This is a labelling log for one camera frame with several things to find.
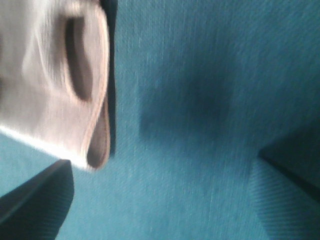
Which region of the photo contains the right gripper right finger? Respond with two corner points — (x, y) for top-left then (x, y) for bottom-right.
(258, 124), (320, 194)

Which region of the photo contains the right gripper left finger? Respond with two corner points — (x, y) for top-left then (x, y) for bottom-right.
(0, 159), (75, 240)

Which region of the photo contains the brown microfiber towel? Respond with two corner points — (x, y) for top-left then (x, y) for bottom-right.
(0, 0), (110, 170)

